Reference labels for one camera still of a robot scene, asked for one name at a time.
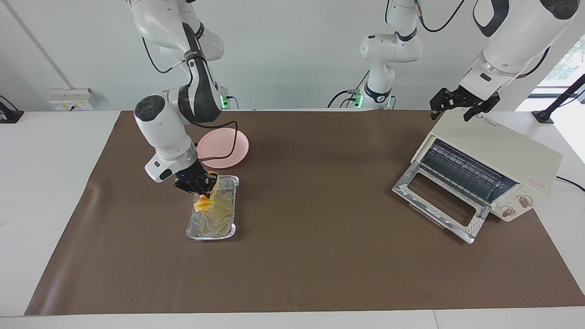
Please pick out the aluminium foil tray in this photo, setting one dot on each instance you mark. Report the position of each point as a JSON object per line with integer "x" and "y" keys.
{"x": 219, "y": 219}

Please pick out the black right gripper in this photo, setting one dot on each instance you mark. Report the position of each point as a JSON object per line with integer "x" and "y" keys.
{"x": 188, "y": 179}

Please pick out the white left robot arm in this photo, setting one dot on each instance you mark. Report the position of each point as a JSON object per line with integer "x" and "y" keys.
{"x": 516, "y": 41}

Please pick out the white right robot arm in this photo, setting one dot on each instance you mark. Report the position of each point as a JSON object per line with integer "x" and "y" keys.
{"x": 162, "y": 123}

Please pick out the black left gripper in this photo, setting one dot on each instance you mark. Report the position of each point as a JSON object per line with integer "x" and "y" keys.
{"x": 459, "y": 98}

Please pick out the cream toaster oven body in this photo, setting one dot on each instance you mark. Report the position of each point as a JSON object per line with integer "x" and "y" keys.
{"x": 502, "y": 151}

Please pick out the black pole stand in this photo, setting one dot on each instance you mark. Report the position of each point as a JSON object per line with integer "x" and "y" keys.
{"x": 560, "y": 98}

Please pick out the black desk clamp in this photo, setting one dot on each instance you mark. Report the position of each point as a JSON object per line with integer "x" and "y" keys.
{"x": 9, "y": 114}

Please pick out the beige oven knob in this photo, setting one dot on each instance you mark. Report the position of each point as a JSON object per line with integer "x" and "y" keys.
{"x": 507, "y": 211}
{"x": 525, "y": 200}

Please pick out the brown table mat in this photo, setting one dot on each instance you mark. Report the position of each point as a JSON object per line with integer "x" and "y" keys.
{"x": 292, "y": 265}

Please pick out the glass oven door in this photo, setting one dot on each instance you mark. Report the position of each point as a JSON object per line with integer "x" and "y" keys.
{"x": 438, "y": 201}

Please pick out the white wall socket box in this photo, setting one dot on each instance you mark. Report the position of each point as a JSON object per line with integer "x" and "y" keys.
{"x": 73, "y": 99}

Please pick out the sliced golden bread loaf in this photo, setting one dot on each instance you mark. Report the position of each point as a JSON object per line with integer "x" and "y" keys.
{"x": 203, "y": 203}

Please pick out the pink round plate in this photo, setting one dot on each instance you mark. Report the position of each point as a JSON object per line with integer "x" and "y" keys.
{"x": 224, "y": 144}

